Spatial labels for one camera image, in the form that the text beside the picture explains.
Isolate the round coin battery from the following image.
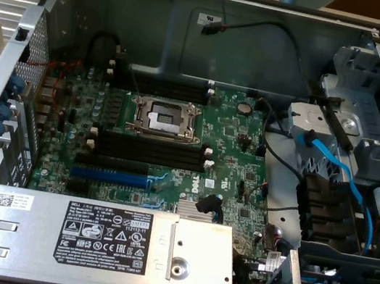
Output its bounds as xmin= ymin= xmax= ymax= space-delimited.
xmin=235 ymin=100 xmax=253 ymax=116

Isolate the long black expansion slot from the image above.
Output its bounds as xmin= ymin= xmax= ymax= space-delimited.
xmin=74 ymin=150 xmax=152 ymax=177

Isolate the black wire connector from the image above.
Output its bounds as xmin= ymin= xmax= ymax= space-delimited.
xmin=193 ymin=191 xmax=228 ymax=225

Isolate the silver CPU socket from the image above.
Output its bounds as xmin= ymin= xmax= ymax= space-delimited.
xmin=123 ymin=91 xmax=210 ymax=149

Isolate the grey metal PC case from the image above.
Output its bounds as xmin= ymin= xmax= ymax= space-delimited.
xmin=0 ymin=0 xmax=380 ymax=284

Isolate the silver finned chipset heatsink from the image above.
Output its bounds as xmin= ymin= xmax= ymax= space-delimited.
xmin=175 ymin=199 xmax=202 ymax=221

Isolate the thin metal locking lever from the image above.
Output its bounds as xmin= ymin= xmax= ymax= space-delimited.
xmin=108 ymin=45 xmax=149 ymax=99

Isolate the silver power supply unit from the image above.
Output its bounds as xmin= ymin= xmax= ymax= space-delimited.
xmin=0 ymin=183 xmax=246 ymax=284

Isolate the thick black cable loop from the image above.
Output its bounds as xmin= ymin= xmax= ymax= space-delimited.
xmin=84 ymin=30 xmax=122 ymax=73

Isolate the black plastic bar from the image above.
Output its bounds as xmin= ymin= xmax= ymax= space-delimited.
xmin=297 ymin=78 xmax=366 ymax=153

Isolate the blue expansion slot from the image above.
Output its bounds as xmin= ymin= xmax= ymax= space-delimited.
xmin=69 ymin=162 xmax=150 ymax=191

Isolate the grey metal disk bay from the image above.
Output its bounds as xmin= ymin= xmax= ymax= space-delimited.
xmin=263 ymin=35 xmax=380 ymax=257

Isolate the thin red wire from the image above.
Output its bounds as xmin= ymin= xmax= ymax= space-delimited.
xmin=21 ymin=50 xmax=85 ymax=119

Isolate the green Dell motherboard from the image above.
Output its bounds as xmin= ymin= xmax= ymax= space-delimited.
xmin=9 ymin=56 xmax=318 ymax=284

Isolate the short black expansion slot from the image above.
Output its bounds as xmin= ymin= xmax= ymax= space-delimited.
xmin=65 ymin=177 xmax=91 ymax=194

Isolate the black ribbed plastic bracket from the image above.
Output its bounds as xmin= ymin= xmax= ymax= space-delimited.
xmin=286 ymin=170 xmax=368 ymax=251

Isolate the black wire with connector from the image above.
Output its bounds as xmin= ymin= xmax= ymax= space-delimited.
xmin=191 ymin=0 xmax=328 ymax=98

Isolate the blue flat SATA wire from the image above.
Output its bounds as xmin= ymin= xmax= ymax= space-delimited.
xmin=276 ymin=129 xmax=380 ymax=258

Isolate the black RAM slot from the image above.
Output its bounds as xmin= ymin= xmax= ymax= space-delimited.
xmin=89 ymin=125 xmax=212 ymax=162
xmin=105 ymin=67 xmax=218 ymax=107
xmin=84 ymin=137 xmax=214 ymax=175
xmin=107 ymin=59 xmax=217 ymax=95

